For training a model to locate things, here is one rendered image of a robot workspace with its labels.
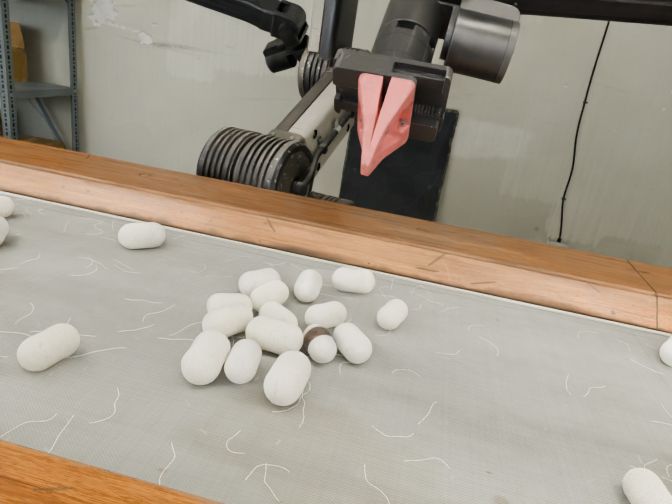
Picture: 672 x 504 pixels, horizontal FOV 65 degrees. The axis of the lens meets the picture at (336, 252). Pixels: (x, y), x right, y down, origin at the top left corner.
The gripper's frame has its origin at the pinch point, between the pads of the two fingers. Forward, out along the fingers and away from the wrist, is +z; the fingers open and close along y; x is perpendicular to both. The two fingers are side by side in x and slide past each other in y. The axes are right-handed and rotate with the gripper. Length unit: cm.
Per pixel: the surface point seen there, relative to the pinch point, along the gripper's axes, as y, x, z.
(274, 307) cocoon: -2.6, -1.7, 14.9
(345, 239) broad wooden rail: -1.2, 8.2, 2.6
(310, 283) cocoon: -1.5, 1.4, 11.1
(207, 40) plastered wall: -107, 121, -149
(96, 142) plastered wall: -163, 165, -114
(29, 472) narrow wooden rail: -6.0, -13.3, 28.0
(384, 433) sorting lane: 6.1, -5.0, 21.5
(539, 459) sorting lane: 14.2, -4.3, 20.5
